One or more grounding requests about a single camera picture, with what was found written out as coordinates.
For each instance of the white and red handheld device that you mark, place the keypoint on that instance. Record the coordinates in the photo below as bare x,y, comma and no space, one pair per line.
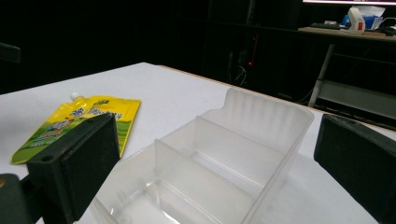
355,21

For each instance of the clear plastic divided organizer box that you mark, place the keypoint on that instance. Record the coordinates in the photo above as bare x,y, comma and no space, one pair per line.
218,161

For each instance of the yellow spouted pouch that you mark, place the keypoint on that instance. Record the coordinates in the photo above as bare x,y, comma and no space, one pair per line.
123,112

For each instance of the black keyboard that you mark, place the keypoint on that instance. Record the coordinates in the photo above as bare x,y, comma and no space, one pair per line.
325,25

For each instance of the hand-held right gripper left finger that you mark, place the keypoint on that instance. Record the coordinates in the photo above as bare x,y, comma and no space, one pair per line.
84,165

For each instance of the blue tissue box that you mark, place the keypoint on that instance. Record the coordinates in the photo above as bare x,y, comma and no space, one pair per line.
370,19

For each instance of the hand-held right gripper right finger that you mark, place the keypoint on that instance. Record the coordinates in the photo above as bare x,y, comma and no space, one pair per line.
358,161

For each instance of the monitor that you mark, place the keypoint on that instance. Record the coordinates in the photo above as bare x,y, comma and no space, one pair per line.
348,1

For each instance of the wooden desk with metal legs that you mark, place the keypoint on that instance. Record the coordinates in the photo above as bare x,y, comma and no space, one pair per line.
348,90

